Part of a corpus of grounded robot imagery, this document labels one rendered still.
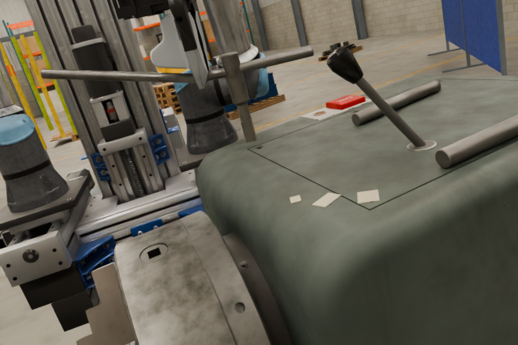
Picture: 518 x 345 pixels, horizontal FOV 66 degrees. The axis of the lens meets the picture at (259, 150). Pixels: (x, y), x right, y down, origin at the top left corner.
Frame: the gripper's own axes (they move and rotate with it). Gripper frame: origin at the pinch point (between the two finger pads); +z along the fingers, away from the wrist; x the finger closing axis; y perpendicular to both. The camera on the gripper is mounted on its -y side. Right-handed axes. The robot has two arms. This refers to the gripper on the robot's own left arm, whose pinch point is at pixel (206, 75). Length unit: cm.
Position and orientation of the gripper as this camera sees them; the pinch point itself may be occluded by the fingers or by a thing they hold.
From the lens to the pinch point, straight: 51.1
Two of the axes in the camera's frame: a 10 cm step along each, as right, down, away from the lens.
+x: -0.1, 3.6, -9.3
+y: -9.8, 2.0, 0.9
